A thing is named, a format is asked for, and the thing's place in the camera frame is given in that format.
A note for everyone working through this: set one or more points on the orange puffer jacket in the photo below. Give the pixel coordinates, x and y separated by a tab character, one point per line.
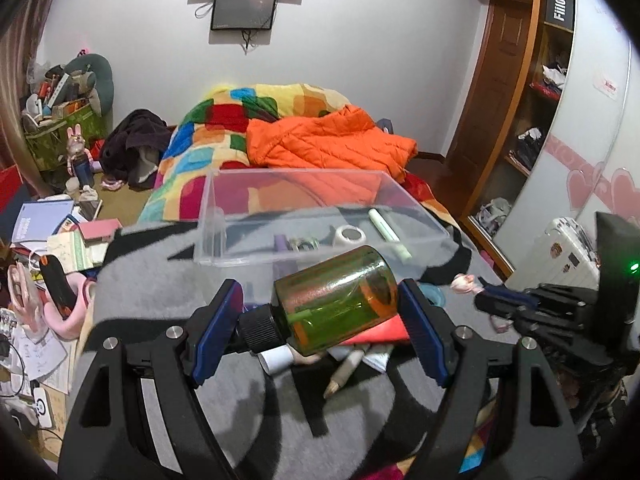
325	140

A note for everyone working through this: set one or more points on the wooden wardrobe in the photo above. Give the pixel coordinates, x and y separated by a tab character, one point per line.
500	85

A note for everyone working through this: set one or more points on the green book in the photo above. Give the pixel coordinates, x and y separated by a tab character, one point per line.
75	252

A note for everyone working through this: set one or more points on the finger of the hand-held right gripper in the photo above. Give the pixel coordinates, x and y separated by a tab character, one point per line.
517	299
545	332

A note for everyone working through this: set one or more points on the white tape roll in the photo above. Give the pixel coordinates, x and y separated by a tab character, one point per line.
349	235

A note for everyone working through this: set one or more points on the white sliding wardrobe door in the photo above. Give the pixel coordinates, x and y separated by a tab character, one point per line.
590	125

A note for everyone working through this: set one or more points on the cream tube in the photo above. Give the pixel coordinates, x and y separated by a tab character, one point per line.
275	360

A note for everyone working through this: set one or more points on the striped curtain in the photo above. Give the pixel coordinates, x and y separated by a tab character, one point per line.
20	60

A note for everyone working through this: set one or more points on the pink small box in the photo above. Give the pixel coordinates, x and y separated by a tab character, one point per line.
100	230

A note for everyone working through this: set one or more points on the rabbit figurine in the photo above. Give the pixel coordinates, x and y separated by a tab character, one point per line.
80	160

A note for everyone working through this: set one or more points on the green plastic bottle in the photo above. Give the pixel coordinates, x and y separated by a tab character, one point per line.
340	300

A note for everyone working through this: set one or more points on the pink toy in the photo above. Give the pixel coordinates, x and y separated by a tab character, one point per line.
75	320

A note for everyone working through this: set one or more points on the colourful patchwork blanket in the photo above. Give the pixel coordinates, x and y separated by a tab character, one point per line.
210	130

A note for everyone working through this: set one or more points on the green neck pillow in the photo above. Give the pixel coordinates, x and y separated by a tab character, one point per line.
102	80

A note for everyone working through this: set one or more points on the white suitcase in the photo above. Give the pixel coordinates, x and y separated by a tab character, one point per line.
555	255

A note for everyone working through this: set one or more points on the purple notebook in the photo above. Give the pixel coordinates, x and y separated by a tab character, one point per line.
40	220

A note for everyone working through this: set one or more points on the black box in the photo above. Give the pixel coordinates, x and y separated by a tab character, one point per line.
559	9

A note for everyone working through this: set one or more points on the purple tube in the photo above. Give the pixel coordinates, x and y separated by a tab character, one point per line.
281	243

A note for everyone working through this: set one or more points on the dark clothes pile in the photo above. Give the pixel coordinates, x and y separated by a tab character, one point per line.
135	135

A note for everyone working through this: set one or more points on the green bag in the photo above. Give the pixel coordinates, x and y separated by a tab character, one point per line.
50	145

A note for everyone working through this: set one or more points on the red envelope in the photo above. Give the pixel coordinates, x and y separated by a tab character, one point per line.
385	332

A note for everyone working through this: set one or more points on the small wall screen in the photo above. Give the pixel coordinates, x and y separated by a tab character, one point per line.
244	10

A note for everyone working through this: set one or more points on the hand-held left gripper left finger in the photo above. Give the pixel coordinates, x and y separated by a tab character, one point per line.
220	332

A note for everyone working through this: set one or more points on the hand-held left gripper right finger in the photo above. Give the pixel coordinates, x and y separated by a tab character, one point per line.
422	335

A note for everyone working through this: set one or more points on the clear plastic box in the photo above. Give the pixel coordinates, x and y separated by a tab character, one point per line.
225	240

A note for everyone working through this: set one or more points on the pink slipper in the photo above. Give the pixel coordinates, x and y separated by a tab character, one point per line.
112	183

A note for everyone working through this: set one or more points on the white charger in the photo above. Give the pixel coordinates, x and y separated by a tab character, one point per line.
42	405

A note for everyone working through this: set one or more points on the black oval object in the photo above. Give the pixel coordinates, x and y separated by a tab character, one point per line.
57	285

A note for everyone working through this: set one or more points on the red box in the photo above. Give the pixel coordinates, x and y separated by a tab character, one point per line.
10	190

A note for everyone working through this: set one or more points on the blue tape roll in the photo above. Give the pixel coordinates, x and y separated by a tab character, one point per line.
435	292

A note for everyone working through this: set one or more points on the grey black blanket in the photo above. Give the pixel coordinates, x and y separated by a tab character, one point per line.
150	285

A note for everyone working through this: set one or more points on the white packet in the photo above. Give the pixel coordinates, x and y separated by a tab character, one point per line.
380	361

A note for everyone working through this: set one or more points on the grey bag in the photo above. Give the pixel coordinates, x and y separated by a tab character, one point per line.
495	215

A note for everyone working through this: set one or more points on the beige pointed stick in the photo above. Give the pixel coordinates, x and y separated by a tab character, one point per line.
345	372

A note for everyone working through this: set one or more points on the small doll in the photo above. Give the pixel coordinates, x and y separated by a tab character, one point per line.
462	284

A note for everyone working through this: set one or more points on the black white small clip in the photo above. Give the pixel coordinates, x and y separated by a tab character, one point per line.
303	243

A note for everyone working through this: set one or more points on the white papers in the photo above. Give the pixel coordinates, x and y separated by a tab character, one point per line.
42	360

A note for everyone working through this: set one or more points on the light green tube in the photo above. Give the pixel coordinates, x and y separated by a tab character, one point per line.
385	225

